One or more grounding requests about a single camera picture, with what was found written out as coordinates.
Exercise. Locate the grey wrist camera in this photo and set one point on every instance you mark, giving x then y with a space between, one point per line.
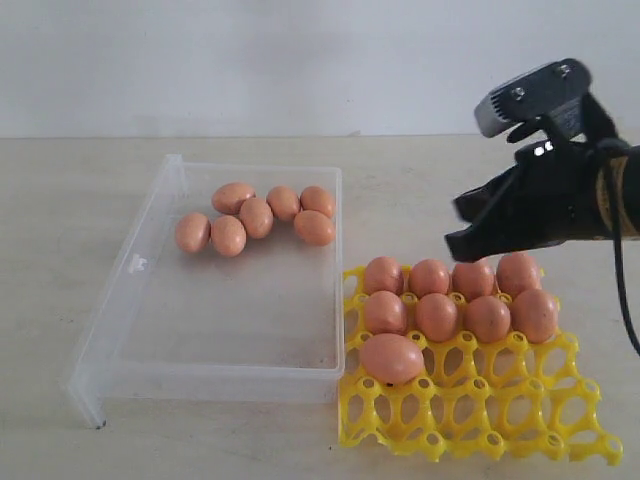
554 98

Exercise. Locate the brown egg back right corner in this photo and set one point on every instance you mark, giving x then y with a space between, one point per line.
318 199

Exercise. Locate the yellow plastic egg tray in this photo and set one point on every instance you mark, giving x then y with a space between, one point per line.
509 397

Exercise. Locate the brown egg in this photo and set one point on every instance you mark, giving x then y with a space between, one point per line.
284 203
257 217
436 317
383 273
534 313
314 228
192 232
516 273
488 319
474 279
228 236
385 312
391 358
429 276
228 199

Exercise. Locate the clear plastic box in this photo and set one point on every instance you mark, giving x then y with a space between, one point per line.
265 326

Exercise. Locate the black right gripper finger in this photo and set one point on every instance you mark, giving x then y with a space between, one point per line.
497 195
487 233

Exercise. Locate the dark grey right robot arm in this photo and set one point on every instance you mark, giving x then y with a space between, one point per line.
617 187

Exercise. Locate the brown egg back top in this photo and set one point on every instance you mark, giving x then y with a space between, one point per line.
228 199

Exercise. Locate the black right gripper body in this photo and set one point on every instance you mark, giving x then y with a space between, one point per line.
553 198

